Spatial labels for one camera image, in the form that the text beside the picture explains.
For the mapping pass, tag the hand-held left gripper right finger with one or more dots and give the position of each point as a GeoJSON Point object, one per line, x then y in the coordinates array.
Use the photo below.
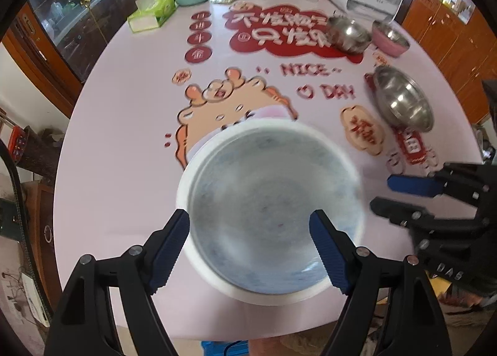
{"type": "Point", "coordinates": [330, 251]}

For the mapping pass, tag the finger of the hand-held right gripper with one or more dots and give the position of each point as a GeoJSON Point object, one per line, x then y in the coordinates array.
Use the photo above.
{"type": "Point", "coordinates": [411, 185]}
{"type": "Point", "coordinates": [400, 214]}

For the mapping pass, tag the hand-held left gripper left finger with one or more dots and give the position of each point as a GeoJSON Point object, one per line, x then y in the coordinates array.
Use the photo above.
{"type": "Point", "coordinates": [171, 251]}

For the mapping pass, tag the blue patterned white plate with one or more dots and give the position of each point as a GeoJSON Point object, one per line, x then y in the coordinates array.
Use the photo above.
{"type": "Point", "coordinates": [264, 200]}

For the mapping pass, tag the large steel bowl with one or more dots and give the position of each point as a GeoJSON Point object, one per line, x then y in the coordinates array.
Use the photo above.
{"type": "Point", "coordinates": [403, 99]}

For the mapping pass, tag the pink steel bowl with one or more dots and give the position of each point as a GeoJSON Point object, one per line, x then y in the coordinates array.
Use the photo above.
{"type": "Point", "coordinates": [390, 43]}

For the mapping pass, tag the small steel bowl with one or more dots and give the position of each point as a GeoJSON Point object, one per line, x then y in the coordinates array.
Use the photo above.
{"type": "Point", "coordinates": [349, 33]}

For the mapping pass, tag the blue cloth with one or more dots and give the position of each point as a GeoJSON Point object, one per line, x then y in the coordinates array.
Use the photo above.
{"type": "Point", "coordinates": [217, 350]}

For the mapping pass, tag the wooden side table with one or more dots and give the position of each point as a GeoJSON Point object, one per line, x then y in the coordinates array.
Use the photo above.
{"type": "Point", "coordinates": [39, 231]}

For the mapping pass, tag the red lidded container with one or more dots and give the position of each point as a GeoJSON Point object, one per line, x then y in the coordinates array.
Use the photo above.
{"type": "Point", "coordinates": [18, 143]}

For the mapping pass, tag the green tissue box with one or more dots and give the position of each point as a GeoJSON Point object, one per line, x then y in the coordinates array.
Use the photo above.
{"type": "Point", "coordinates": [149, 16]}

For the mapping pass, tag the wooden framed glass door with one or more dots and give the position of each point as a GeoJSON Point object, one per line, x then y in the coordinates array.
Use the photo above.
{"type": "Point", "coordinates": [50, 37]}

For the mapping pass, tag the wooden wall cabinet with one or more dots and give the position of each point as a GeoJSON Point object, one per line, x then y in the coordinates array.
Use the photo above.
{"type": "Point", "coordinates": [446, 37]}

